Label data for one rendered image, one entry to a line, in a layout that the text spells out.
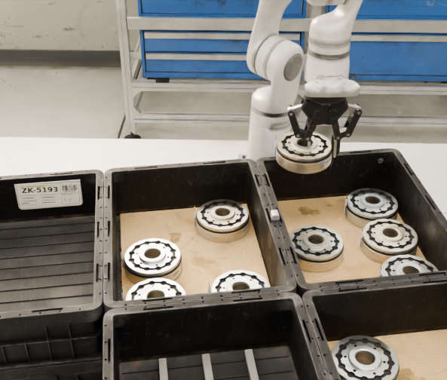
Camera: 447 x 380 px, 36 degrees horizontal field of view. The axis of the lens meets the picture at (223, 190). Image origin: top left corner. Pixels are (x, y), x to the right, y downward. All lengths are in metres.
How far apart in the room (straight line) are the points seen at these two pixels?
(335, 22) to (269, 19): 0.29
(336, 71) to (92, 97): 2.71
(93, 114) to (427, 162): 2.12
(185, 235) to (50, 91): 2.65
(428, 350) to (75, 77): 3.18
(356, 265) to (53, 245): 0.57
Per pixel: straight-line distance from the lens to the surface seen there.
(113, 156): 1.88
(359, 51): 3.18
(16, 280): 1.31
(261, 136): 1.52
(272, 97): 1.46
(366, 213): 1.39
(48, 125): 3.58
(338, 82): 1.19
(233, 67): 3.17
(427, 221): 1.33
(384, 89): 3.25
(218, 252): 1.31
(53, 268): 1.32
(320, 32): 1.19
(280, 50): 1.43
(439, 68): 3.28
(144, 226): 1.39
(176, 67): 3.18
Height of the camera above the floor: 1.66
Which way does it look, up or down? 34 degrees down
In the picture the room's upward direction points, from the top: straight up
